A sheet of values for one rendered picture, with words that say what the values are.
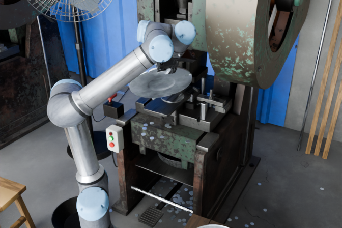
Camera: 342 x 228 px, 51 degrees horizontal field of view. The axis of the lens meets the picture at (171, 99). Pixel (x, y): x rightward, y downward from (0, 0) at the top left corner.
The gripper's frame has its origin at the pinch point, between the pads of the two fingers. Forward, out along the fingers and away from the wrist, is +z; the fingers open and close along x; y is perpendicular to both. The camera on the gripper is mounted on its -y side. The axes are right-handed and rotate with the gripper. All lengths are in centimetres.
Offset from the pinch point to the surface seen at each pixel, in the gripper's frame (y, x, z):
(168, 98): -7.9, 4.4, 29.6
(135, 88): 11.3, 0.9, 15.5
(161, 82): -0.3, 1.4, 11.8
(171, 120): -7.9, 15.3, 33.8
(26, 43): 55, -93, 138
